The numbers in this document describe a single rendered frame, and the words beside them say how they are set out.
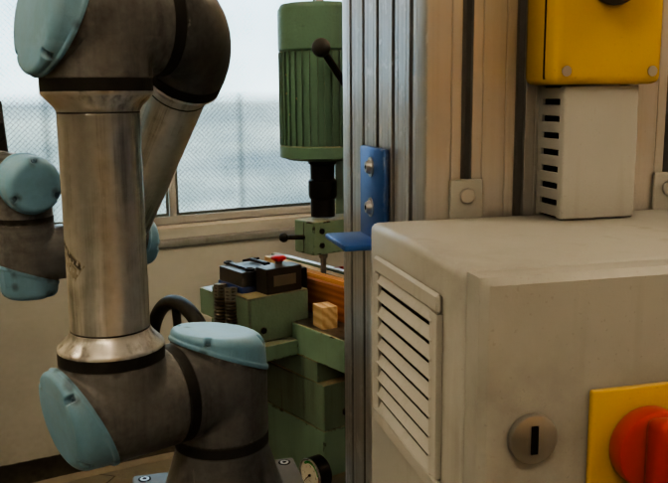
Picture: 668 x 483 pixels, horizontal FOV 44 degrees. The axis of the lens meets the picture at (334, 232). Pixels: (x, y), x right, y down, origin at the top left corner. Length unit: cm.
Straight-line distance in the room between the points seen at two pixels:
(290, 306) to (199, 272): 152
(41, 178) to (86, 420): 35
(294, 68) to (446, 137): 102
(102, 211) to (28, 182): 25
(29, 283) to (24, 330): 180
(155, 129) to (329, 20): 68
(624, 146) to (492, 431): 28
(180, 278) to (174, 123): 205
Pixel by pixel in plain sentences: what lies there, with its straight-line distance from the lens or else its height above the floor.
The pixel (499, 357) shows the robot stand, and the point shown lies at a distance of 45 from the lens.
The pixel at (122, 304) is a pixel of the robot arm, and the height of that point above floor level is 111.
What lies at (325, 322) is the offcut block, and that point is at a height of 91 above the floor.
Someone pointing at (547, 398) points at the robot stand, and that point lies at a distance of 47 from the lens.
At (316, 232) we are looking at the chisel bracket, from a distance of 168.
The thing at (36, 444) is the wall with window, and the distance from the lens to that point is 308.
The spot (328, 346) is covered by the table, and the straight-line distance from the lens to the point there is 149.
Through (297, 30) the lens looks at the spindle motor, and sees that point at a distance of 164.
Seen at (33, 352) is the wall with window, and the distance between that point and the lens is 297.
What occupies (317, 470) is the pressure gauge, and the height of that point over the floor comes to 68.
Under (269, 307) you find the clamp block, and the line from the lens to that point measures 154.
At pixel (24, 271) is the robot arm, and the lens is 114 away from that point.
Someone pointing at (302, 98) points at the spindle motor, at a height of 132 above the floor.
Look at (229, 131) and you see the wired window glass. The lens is 312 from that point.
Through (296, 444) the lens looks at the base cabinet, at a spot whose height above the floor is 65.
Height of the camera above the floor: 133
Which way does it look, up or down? 10 degrees down
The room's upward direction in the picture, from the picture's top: 1 degrees counter-clockwise
